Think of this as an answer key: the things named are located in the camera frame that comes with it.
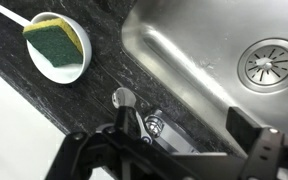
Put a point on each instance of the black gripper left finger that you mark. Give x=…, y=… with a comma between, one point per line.
x=127, y=121

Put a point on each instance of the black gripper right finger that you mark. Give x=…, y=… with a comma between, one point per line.
x=244, y=128

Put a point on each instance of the metal sink drain strainer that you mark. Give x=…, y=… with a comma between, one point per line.
x=269, y=65

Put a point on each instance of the stainless steel sink basin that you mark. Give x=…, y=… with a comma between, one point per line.
x=200, y=40

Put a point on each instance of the chrome gooseneck faucet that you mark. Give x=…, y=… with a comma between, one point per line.
x=180, y=141

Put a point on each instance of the white ceramic bowl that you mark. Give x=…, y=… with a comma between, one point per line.
x=60, y=73

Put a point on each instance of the yellow green scrub sponge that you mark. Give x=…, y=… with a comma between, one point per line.
x=54, y=43

